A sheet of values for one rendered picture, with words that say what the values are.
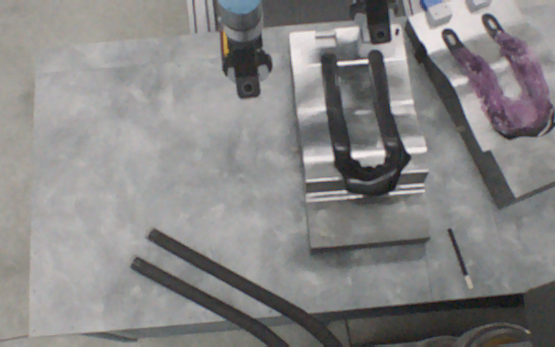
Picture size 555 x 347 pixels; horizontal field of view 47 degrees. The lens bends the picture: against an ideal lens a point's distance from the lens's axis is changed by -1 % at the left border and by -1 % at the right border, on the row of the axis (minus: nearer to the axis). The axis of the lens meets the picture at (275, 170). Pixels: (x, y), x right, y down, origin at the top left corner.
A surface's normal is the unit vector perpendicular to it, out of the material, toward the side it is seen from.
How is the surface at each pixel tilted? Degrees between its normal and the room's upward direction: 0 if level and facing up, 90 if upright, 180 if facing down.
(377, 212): 0
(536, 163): 0
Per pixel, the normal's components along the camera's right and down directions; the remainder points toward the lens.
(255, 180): -0.01, -0.29
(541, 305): -1.00, 0.09
